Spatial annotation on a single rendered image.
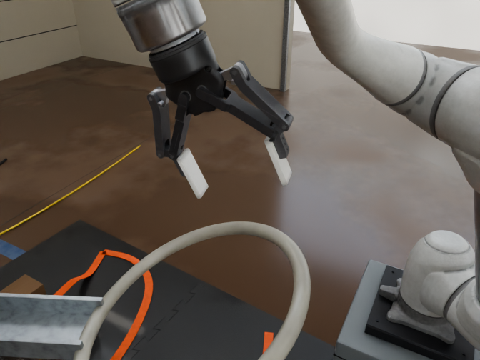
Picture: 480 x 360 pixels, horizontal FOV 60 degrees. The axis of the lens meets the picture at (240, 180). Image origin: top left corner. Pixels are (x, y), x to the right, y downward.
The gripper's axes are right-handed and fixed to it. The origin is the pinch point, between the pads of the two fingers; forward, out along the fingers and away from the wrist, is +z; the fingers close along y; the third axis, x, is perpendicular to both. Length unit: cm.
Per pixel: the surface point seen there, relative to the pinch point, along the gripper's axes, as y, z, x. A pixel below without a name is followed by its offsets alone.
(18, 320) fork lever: 62, 21, 8
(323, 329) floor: 49, 153, -90
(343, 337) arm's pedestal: 10, 76, -30
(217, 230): 25.0, 25.4, -21.4
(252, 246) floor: 102, 137, -142
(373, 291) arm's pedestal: 4, 80, -51
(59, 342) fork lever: 45, 22, 12
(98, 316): 44, 26, 3
